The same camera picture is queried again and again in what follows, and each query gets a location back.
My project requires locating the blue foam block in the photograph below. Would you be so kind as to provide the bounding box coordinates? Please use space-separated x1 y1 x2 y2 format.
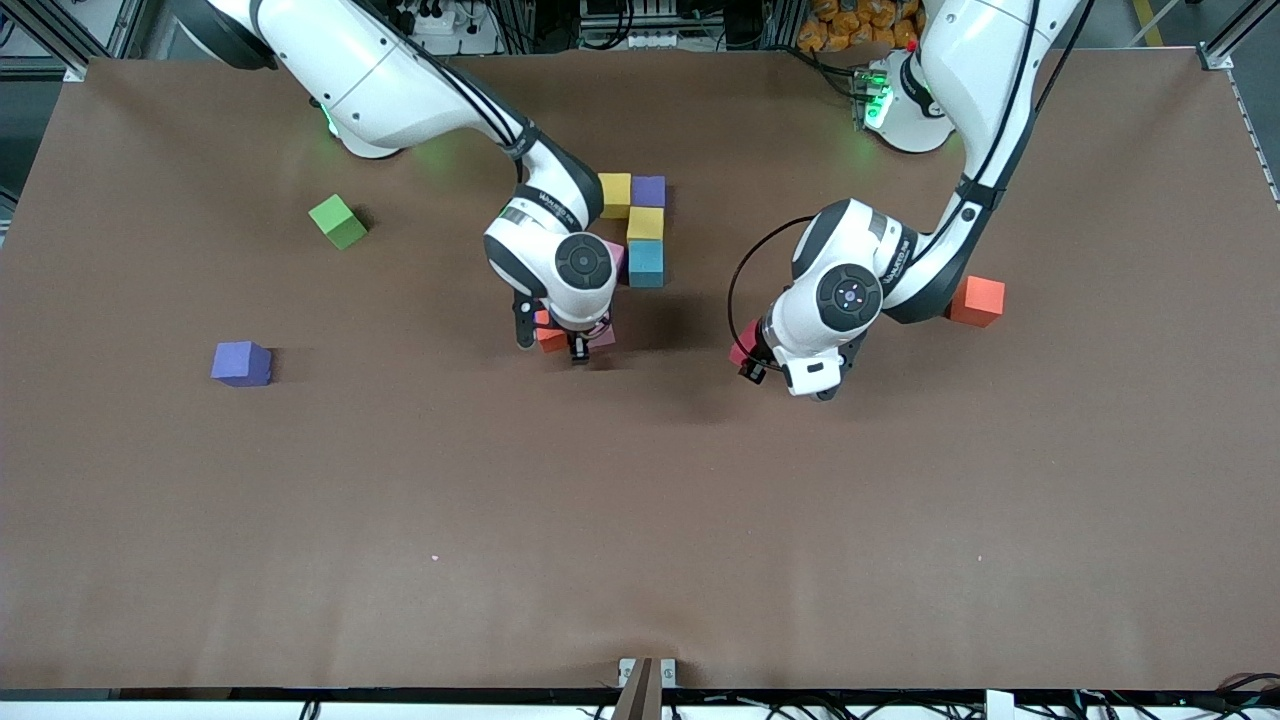
628 240 666 289

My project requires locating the red foam block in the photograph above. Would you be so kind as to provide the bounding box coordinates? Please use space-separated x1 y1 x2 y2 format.
728 320 767 369

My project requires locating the brown pole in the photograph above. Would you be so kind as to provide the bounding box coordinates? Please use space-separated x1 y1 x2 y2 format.
610 657 663 720

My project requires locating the white electrical device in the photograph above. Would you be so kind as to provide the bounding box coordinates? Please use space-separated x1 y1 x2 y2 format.
580 0 681 51

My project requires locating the white power strip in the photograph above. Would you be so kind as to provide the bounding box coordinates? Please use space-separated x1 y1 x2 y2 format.
385 0 501 56

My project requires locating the aluminium frame profile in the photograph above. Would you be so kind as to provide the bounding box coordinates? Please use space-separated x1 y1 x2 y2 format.
1205 0 1280 61

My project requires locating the green foam block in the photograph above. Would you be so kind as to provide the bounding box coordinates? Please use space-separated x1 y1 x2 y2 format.
308 193 369 251

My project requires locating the bag of orange items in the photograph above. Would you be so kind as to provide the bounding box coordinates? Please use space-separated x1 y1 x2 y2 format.
797 0 926 53

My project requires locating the aluminium table side rail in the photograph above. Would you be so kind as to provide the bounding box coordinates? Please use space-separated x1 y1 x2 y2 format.
1228 72 1280 206

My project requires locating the white metal bracket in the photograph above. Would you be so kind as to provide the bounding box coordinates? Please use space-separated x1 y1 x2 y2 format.
618 657 677 689

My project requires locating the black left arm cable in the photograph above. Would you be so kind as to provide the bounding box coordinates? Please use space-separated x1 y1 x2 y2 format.
727 214 816 369

